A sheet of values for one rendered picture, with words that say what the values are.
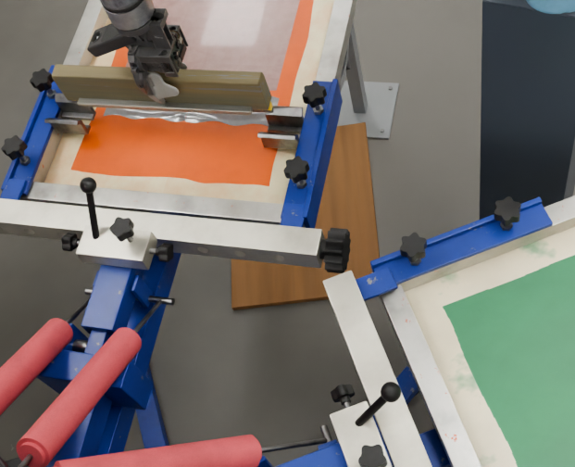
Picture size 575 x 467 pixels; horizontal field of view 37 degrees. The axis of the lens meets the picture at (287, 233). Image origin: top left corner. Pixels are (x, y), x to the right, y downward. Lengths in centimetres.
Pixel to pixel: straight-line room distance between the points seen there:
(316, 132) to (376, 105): 127
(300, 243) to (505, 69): 48
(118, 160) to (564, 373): 91
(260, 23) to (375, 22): 128
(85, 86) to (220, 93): 27
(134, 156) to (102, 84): 17
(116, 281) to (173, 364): 110
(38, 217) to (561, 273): 91
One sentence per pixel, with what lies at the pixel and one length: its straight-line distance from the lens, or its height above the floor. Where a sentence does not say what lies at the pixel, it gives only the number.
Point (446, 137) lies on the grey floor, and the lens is 275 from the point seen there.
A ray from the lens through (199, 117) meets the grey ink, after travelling 171.
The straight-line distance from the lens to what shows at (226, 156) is 164.
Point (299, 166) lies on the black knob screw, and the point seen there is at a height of 106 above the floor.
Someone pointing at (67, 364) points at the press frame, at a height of 105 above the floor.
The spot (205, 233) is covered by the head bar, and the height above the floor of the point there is 104.
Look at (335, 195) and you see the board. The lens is 265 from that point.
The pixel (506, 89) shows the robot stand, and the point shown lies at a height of 98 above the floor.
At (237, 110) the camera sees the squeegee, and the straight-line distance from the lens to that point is 154.
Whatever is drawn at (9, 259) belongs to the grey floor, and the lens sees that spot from 293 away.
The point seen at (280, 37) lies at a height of 96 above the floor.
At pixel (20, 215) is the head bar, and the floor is 104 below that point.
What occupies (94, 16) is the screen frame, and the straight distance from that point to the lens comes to 193.
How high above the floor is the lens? 227
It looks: 60 degrees down
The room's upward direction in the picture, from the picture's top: 22 degrees counter-clockwise
